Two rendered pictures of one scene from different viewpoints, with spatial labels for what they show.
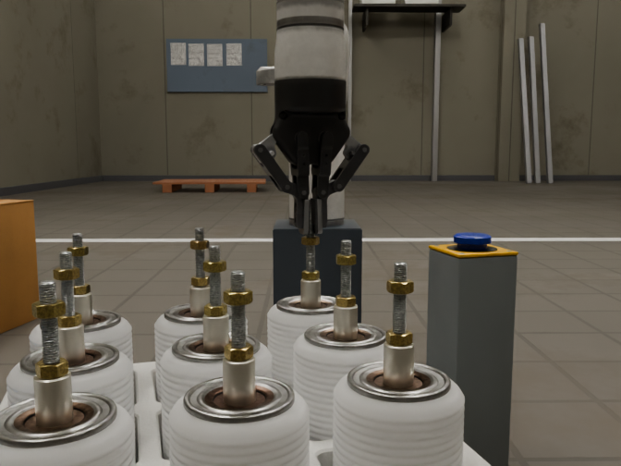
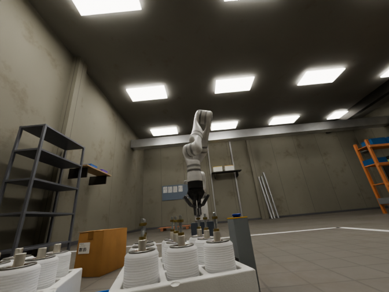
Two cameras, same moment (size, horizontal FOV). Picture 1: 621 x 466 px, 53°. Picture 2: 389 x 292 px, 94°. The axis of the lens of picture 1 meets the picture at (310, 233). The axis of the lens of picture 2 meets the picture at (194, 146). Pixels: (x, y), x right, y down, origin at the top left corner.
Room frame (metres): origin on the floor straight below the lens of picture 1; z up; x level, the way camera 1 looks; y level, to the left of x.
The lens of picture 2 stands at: (-0.22, -0.03, 0.33)
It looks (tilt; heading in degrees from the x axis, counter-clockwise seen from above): 22 degrees up; 1
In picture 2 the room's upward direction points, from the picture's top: 5 degrees counter-clockwise
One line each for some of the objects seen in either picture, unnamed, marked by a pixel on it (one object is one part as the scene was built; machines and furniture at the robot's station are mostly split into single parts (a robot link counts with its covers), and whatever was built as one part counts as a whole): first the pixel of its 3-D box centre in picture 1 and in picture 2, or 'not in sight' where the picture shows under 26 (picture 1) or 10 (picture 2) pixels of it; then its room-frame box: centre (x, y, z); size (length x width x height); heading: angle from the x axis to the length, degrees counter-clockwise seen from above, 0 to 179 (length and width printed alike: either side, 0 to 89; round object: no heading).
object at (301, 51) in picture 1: (305, 54); (193, 176); (0.69, 0.01, 0.52); 0.11 x 0.09 x 0.06; 15
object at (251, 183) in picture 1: (213, 185); (175, 227); (6.78, 1.06, 0.05); 1.17 x 0.80 x 0.11; 92
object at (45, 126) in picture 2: not in sight; (46, 190); (2.58, 2.45, 0.92); 1.00 x 0.41 x 1.85; 1
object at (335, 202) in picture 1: (316, 172); (200, 207); (1.04, -0.01, 0.39); 0.09 x 0.09 x 0.17; 1
